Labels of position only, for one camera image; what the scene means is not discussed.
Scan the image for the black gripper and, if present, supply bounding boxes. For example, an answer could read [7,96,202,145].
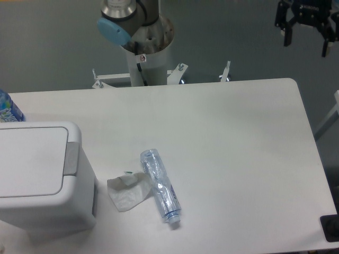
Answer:
[274,1,338,57]

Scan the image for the white push-button trash can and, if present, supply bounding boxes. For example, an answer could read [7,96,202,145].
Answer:
[1,121,97,232]

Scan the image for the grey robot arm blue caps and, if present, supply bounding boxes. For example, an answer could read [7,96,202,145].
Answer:
[97,1,338,57]

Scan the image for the black clamp at table corner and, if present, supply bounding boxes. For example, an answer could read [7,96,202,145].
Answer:
[320,214,338,242]

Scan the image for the crushed clear plastic bottle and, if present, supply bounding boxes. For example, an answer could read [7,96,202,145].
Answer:
[140,149,181,224]

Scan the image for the crumpled white paper wrapper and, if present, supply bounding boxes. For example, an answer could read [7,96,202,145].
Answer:
[106,171,151,212]

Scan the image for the blue labelled water bottle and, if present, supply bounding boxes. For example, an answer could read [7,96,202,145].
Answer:
[1,90,26,123]

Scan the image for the white frame at right edge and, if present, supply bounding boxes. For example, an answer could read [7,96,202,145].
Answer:
[314,90,338,141]

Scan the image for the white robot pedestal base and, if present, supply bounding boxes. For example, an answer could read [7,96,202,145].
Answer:
[91,39,231,89]

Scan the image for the black cable on pedestal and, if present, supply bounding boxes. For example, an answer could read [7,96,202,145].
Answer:
[133,41,149,87]

